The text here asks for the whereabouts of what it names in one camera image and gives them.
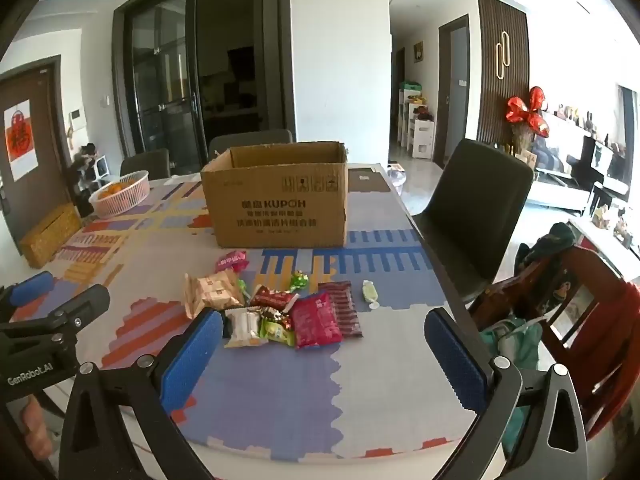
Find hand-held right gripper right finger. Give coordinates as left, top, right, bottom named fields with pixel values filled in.
left=424, top=307, right=590, bottom=480

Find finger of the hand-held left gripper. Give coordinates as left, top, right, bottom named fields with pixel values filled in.
left=0, top=271, right=56, bottom=312
left=0, top=284, right=111, bottom=346

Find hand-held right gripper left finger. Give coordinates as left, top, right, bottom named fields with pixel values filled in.
left=59, top=308, right=224, bottom=480

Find white snack packet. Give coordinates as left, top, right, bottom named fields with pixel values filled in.
left=223, top=306, right=269, bottom=349

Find beige biscuit packets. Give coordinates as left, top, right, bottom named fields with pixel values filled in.
left=181, top=269, right=246, bottom=320

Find yellow green snack packet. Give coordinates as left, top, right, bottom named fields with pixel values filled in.
left=261, top=320, right=297, bottom=347

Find dark red snack packet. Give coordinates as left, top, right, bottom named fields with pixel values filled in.
left=249, top=285, right=301, bottom=313

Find pink snack packet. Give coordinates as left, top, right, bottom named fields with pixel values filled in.
left=215, top=251, right=251, bottom=273

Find magenta snack packet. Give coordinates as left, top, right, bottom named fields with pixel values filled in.
left=290, top=291, right=344, bottom=350

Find maroon striped snack packet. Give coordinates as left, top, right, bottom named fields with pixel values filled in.
left=318, top=281, right=363, bottom=337

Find brown cardboard box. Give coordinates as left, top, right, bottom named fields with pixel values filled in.
left=200, top=141, right=349, bottom=250

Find person's left hand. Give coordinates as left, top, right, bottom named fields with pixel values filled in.
left=17, top=395, right=58, bottom=466

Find yellow woven tissue box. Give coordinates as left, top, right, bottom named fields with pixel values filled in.
left=20, top=204, right=82, bottom=269

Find teal bag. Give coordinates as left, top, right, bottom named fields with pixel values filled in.
left=479, top=317, right=545, bottom=453

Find colourful printed tablecloth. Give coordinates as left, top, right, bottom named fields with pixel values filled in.
left=10, top=162, right=482, bottom=461

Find pink plastic basket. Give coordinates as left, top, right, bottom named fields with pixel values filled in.
left=88, top=170, right=151, bottom=219

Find orange fruits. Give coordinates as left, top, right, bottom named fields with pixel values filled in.
left=97, top=182, right=137, bottom=200

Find dark clutter heap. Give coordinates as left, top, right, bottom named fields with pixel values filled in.
left=62, top=142, right=100, bottom=211

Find red wooden chair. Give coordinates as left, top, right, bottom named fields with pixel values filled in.
left=470, top=245, right=640, bottom=466

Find dark green garment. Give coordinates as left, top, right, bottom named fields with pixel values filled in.
left=515, top=222, right=576, bottom=281

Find red door poster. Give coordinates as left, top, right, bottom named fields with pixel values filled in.
left=4, top=100, right=40, bottom=181

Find dark upholstered chair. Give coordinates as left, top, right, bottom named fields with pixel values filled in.
left=120, top=148, right=171, bottom=181
left=411, top=138, right=535, bottom=306
left=208, top=129, right=294, bottom=161

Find brown entrance door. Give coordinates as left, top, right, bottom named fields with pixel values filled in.
left=0, top=55, right=77, bottom=257

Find brown cardboard sheet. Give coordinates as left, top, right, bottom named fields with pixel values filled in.
left=347, top=167, right=392, bottom=194

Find black glass sliding door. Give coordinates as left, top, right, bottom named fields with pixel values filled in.
left=112, top=0, right=294, bottom=162

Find white storage shelf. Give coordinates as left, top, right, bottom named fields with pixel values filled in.
left=397, top=80, right=437, bottom=161

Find red foil balloons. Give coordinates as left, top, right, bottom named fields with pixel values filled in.
left=506, top=86, right=550, bottom=139

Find grey room door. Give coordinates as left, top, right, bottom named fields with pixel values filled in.
left=436, top=14, right=472, bottom=167

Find dark slatted wall panel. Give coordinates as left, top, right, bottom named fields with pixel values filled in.
left=475, top=0, right=530, bottom=152

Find gold wall ornament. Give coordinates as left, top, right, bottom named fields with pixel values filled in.
left=495, top=31, right=512, bottom=81

